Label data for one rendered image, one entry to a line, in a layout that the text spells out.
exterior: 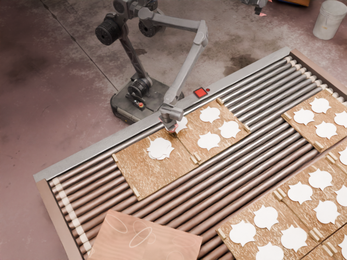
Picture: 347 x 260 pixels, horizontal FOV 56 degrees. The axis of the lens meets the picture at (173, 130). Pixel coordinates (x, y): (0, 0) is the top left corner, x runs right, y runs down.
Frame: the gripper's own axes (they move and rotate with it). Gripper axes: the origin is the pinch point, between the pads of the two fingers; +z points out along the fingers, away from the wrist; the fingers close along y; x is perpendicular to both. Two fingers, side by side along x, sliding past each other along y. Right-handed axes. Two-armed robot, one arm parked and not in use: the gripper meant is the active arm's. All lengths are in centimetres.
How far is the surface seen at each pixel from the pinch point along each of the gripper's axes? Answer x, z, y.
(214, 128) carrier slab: -25.6, 15.6, -9.9
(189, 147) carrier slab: -3.9, 12.6, -12.7
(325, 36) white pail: -253, 136, 64
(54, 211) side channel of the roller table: 80, -1, -4
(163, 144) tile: 7.8, 8.4, -2.8
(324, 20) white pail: -252, 117, 71
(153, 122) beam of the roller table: 3.2, 13.8, 18.5
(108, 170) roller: 44.2, 8.0, 3.3
